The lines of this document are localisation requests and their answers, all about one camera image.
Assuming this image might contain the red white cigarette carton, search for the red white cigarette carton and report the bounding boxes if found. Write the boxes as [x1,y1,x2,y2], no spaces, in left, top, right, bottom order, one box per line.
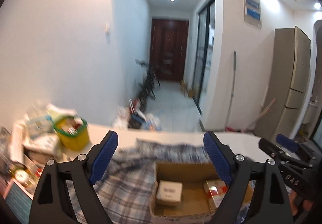
[204,179,228,211]

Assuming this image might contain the small white box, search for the small white box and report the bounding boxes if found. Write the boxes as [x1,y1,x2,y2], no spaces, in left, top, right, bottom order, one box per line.
[156,180,183,206]

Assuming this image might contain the person's right hand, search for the person's right hand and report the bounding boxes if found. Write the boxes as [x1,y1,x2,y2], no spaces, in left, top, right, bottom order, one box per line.
[289,190,314,216]

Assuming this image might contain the pink framed tablet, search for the pink framed tablet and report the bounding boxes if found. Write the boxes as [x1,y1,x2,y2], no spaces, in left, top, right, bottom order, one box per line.
[4,179,33,224]

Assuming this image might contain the broom with red stick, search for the broom with red stick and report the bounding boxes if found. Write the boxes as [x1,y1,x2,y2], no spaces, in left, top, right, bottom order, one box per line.
[241,98,276,132]

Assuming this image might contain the gold refrigerator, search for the gold refrigerator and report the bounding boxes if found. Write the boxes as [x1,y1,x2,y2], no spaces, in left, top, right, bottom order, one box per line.
[254,26,311,141]

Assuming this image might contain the flat white boxes stack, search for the flat white boxes stack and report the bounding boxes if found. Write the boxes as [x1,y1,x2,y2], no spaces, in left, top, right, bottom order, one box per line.
[9,120,62,163]

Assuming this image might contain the cardboard box with pretzel print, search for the cardboard box with pretzel print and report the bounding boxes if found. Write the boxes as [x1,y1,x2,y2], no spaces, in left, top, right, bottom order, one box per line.
[150,160,255,222]

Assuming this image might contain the yellow bin with green rim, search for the yellow bin with green rim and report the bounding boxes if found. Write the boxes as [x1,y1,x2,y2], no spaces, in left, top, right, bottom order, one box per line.
[54,116,90,151]

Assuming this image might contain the blue plaid cloth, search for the blue plaid cloth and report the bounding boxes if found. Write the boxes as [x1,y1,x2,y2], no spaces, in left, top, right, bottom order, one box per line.
[68,138,252,224]

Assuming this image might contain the tissue box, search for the tissue box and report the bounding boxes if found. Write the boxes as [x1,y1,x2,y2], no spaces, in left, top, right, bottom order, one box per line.
[25,102,54,139]

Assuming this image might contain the black framed glass door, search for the black framed glass door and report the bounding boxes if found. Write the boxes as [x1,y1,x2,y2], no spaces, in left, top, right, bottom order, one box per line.
[192,0,216,114]

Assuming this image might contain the black bicycle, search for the black bicycle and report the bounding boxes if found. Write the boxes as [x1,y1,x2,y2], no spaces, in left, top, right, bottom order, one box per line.
[135,59,160,108]

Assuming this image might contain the dark red entrance door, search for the dark red entrance door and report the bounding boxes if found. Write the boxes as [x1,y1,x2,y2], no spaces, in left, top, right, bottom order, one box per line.
[150,19,189,82]

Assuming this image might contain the mop with grey handle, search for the mop with grey handle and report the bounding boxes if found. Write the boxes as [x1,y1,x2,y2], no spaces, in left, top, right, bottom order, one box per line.
[224,51,237,131]

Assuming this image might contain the electrical panel on wall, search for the electrical panel on wall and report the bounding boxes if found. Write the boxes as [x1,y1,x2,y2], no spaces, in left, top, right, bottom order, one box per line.
[244,0,261,28]

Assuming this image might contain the wall light switch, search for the wall light switch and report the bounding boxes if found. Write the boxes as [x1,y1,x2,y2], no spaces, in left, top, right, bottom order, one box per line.
[105,23,110,36]

